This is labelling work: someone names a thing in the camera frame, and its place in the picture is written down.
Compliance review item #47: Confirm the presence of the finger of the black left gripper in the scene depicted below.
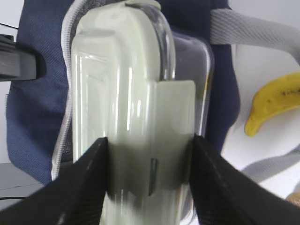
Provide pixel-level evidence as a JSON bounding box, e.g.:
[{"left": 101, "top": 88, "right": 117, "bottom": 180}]
[{"left": 0, "top": 34, "right": 46, "bottom": 81}]

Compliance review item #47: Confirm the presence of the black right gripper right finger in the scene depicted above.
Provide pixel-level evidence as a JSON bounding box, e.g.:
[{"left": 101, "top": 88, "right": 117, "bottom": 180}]
[{"left": 190, "top": 135, "right": 300, "bottom": 225}]

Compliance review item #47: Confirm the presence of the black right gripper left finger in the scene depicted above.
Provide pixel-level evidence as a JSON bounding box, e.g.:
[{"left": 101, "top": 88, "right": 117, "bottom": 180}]
[{"left": 0, "top": 138, "right": 108, "bottom": 225}]

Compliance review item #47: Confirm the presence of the navy blue lunch bag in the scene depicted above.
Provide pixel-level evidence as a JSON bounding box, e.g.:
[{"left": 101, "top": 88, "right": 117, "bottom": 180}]
[{"left": 6, "top": 0, "right": 300, "bottom": 184}]

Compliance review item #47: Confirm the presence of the brown bread loaf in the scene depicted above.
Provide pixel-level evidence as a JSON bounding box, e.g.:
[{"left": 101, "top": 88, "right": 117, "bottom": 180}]
[{"left": 286, "top": 192, "right": 300, "bottom": 207}]

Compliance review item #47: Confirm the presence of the yellow banana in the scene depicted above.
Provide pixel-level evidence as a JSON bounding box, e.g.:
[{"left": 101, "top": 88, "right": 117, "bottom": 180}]
[{"left": 244, "top": 72, "right": 300, "bottom": 136}]

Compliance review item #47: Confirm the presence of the glass container green lid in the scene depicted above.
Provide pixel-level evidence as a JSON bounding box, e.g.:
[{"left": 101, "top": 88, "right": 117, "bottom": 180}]
[{"left": 71, "top": 0, "right": 213, "bottom": 225}]

